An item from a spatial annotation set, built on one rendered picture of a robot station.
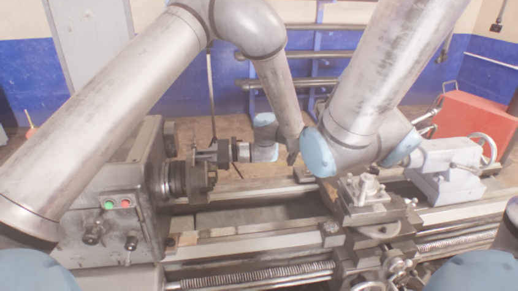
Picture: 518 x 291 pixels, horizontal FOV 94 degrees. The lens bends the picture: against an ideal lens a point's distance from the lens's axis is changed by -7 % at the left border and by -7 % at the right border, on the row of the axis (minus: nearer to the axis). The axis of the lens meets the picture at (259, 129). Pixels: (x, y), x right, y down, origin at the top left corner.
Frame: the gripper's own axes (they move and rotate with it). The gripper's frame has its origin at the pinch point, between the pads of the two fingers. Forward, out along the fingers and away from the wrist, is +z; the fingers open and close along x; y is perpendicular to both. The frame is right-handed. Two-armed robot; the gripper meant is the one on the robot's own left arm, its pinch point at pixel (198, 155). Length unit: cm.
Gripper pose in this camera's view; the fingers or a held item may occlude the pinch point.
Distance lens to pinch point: 115.9
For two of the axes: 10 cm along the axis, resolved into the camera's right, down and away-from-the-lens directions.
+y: -0.2, 6.7, 7.4
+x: -0.8, -7.4, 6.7
